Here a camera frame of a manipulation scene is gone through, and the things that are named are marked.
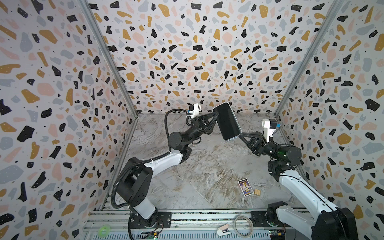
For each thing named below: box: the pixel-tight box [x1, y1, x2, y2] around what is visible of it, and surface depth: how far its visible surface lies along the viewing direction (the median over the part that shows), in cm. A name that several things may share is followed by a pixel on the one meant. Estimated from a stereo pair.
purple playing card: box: [237, 178, 255, 197], surface depth 85 cm
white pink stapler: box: [217, 224, 231, 236], surface depth 71 cm
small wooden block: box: [254, 188, 262, 196], surface depth 84 cm
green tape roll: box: [98, 224, 111, 238], surface depth 72 cm
